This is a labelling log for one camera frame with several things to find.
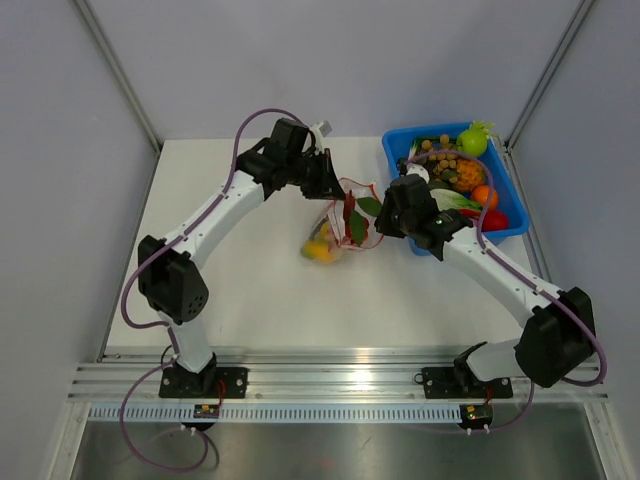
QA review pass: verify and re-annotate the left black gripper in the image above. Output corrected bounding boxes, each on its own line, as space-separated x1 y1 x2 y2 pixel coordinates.
285 148 345 200

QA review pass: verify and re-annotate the clear zip top bag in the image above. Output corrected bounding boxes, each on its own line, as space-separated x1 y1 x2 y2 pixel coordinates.
300 177 384 265

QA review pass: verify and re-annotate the yellow toy lemon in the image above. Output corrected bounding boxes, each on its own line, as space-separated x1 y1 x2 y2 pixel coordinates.
319 223 333 241

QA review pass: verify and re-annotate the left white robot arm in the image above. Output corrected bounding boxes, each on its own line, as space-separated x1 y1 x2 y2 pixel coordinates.
138 118 346 398

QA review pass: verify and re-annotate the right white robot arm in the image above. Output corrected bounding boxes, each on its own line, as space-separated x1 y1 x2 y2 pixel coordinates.
375 174 597 396

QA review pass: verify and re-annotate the green toy cabbage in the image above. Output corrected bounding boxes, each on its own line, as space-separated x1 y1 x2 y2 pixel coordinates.
430 189 483 212

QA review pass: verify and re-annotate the red toy chili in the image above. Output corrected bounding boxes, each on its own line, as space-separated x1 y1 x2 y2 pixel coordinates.
459 209 481 219

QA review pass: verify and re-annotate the yellow toy mango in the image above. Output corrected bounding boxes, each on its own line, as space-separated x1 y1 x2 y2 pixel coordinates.
300 240 337 264

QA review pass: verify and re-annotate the blue plastic bin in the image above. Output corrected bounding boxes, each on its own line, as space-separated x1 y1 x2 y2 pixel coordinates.
381 121 530 245

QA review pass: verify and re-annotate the brown longan toy bunch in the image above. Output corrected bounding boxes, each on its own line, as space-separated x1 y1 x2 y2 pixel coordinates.
417 134 458 179

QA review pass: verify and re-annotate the yellow toy pineapple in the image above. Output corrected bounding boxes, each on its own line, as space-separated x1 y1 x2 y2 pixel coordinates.
452 158 486 194

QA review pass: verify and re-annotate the orange toy orange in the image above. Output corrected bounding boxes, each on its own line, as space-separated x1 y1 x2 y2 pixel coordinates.
471 185 499 210

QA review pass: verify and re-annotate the green toy apple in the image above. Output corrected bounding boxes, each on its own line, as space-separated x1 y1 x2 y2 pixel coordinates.
456 121 496 157

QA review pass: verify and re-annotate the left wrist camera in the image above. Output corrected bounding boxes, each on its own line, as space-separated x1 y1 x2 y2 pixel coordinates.
310 120 332 138

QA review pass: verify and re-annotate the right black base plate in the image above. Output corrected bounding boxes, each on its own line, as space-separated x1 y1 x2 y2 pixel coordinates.
413 367 513 400

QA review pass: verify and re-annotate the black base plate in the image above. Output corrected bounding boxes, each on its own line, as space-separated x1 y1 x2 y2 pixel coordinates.
159 366 249 399
413 367 513 400

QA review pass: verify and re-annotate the aluminium mounting rail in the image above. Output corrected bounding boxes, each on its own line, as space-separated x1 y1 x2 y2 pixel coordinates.
67 344 610 404

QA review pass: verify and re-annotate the left aluminium frame post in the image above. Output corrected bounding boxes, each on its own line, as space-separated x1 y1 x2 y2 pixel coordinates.
70 0 163 156

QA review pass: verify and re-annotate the aluminium frame post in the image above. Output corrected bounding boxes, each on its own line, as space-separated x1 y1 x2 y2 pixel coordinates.
504 0 598 151
70 0 163 156

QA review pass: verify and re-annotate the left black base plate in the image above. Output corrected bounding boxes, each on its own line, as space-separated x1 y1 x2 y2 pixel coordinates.
159 366 249 399

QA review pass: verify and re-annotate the right aluminium frame post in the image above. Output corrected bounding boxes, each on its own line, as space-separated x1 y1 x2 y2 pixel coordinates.
504 0 598 151

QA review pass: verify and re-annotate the white slotted cable duct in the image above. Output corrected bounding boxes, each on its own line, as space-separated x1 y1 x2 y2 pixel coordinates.
89 403 461 424

